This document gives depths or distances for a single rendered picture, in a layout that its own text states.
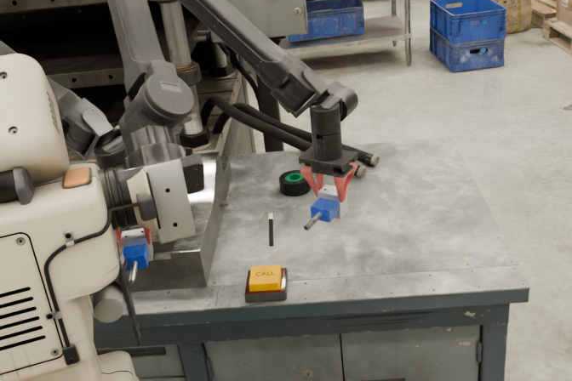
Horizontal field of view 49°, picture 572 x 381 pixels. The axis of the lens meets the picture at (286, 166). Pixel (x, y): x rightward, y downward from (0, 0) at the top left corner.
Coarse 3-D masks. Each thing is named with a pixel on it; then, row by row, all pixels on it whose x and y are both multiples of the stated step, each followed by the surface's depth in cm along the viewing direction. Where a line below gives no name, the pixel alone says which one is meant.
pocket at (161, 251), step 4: (152, 244) 130; (156, 244) 130; (160, 244) 130; (164, 244) 130; (168, 244) 130; (172, 244) 130; (156, 248) 131; (160, 248) 130; (164, 248) 130; (168, 248) 130; (172, 248) 130; (156, 252) 131; (160, 252) 131; (164, 252) 131; (168, 252) 131; (156, 256) 130; (160, 256) 129; (164, 256) 129; (168, 256) 129
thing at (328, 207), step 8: (320, 192) 128; (328, 192) 128; (336, 192) 127; (320, 200) 128; (328, 200) 128; (336, 200) 127; (312, 208) 126; (320, 208) 125; (328, 208) 124; (336, 208) 127; (344, 208) 129; (312, 216) 126; (320, 216) 124; (328, 216) 124; (336, 216) 128; (312, 224) 122
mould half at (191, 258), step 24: (216, 168) 151; (216, 192) 148; (192, 216) 138; (216, 216) 146; (192, 240) 129; (216, 240) 143; (168, 264) 127; (192, 264) 127; (144, 288) 130; (168, 288) 129
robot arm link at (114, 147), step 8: (120, 136) 112; (104, 144) 111; (112, 144) 110; (120, 144) 110; (96, 152) 109; (104, 152) 109; (112, 152) 108; (120, 152) 108; (96, 160) 109; (104, 160) 108; (112, 160) 108; (120, 160) 109; (104, 168) 109
